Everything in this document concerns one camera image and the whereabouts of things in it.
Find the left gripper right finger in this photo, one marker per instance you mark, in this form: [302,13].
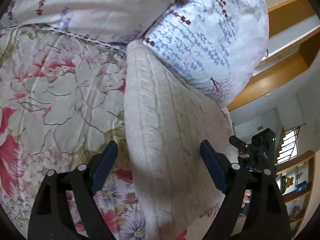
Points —
[264,217]

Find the beige cable-knit sweater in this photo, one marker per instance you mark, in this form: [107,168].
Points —
[165,122]

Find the person's right hand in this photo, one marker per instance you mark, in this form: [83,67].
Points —
[246,198]

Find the window with grille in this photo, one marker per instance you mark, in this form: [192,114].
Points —
[289,148]

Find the wooden bookshelf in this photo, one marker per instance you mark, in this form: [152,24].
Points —
[295,180]

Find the floral bed quilt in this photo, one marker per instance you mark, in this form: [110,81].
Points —
[61,103]

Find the wooden headboard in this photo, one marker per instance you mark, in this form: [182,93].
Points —
[293,46]

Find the white blue-flowered right pillow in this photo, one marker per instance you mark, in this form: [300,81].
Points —
[214,45]

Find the pale pink left pillow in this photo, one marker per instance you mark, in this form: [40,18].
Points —
[109,21]

